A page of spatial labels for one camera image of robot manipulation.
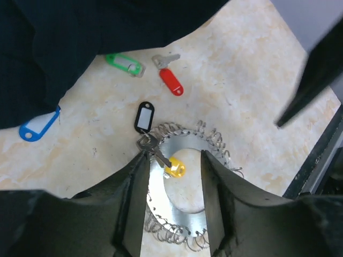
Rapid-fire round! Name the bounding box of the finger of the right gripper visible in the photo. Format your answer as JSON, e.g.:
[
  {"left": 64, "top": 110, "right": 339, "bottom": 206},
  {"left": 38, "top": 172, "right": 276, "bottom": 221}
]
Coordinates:
[{"left": 275, "top": 20, "right": 342, "bottom": 127}]

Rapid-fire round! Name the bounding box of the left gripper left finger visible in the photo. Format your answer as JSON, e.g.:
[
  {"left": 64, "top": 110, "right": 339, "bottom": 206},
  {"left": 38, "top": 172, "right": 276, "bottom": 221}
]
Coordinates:
[{"left": 64, "top": 151, "right": 151, "bottom": 257}]

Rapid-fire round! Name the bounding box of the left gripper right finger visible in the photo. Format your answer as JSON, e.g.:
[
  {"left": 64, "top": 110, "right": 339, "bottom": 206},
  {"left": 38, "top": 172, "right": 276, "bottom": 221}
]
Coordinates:
[{"left": 200, "top": 150, "right": 303, "bottom": 257}]

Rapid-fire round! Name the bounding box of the black key tag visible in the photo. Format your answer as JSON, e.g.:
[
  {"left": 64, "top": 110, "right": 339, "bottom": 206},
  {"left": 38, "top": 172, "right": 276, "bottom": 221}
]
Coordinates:
[{"left": 134, "top": 101, "right": 155, "bottom": 134}]

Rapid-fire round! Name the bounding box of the yellow key tag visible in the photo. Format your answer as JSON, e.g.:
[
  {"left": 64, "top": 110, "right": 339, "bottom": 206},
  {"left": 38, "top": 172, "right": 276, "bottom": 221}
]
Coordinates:
[{"left": 164, "top": 156, "right": 186, "bottom": 178}]

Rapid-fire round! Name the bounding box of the blue key tag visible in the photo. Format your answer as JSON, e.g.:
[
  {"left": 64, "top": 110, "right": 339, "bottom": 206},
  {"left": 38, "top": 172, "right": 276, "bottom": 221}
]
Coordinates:
[{"left": 19, "top": 106, "right": 61, "bottom": 142}]

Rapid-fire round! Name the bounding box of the green key tag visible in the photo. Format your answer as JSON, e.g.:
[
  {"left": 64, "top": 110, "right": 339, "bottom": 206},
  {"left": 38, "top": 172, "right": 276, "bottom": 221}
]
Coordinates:
[{"left": 105, "top": 53, "right": 145, "bottom": 78}]

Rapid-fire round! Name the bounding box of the red key tag right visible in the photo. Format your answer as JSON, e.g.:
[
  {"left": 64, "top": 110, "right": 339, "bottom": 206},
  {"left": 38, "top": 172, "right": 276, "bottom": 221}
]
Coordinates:
[{"left": 159, "top": 68, "right": 184, "bottom": 96}]

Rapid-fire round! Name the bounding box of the small silver key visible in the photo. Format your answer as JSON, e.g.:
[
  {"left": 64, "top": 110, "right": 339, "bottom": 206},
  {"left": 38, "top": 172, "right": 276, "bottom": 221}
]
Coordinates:
[{"left": 152, "top": 54, "right": 181, "bottom": 70}]

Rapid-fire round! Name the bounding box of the dark navy vest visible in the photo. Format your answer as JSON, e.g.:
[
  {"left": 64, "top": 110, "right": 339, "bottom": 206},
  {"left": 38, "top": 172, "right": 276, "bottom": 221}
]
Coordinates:
[{"left": 1, "top": 0, "right": 225, "bottom": 129}]

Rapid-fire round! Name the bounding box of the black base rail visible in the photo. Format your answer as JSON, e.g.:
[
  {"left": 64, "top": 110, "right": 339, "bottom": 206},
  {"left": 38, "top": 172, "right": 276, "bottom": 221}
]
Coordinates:
[{"left": 283, "top": 104, "right": 342, "bottom": 200}]

